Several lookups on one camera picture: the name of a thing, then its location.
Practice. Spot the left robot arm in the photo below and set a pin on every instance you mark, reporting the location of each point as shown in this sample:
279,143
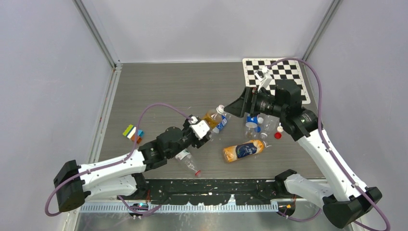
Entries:
75,184

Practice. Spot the clear empty plastic bottle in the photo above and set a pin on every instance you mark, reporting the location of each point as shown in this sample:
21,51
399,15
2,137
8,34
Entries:
268,125

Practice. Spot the orange blue label bottle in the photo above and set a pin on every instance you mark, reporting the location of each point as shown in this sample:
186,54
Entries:
237,152

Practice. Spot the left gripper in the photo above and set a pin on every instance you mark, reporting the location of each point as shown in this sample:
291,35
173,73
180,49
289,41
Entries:
202,141

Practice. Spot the checkerboard calibration mat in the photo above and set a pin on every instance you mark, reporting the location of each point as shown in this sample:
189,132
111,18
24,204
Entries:
289,70

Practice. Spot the red label water bottle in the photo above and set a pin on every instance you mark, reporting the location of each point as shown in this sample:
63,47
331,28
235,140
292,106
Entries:
187,161

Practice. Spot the crushed Pepsi bottle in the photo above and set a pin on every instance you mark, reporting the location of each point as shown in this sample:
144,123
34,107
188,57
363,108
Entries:
219,127

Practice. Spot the upright Pepsi bottle blue label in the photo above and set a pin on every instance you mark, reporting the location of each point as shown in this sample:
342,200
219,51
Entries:
250,126

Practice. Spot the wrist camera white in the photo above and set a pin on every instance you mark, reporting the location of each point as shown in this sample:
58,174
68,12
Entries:
264,78
200,129

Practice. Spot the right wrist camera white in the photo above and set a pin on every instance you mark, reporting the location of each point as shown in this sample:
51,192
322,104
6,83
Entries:
264,78

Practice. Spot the aluminium slotted rail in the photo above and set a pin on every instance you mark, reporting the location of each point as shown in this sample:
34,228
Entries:
200,208

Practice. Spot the yellow red label bottle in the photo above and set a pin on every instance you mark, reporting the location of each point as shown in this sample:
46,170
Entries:
213,117

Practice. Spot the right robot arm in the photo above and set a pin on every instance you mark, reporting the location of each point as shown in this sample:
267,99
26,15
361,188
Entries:
346,197

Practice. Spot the colourful toy brick stack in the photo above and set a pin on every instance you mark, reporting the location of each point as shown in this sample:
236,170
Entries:
133,134

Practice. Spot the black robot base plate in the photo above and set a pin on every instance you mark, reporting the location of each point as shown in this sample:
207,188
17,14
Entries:
209,191

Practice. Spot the red bottle cap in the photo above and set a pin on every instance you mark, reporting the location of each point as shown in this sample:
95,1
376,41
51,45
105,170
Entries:
278,135

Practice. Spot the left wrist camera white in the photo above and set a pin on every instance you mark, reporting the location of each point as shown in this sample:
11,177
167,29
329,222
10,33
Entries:
200,129

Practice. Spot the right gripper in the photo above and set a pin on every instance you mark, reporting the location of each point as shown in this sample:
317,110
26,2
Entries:
246,103

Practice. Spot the white QR bottle cap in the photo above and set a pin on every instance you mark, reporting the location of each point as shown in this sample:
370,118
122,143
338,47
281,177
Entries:
220,109

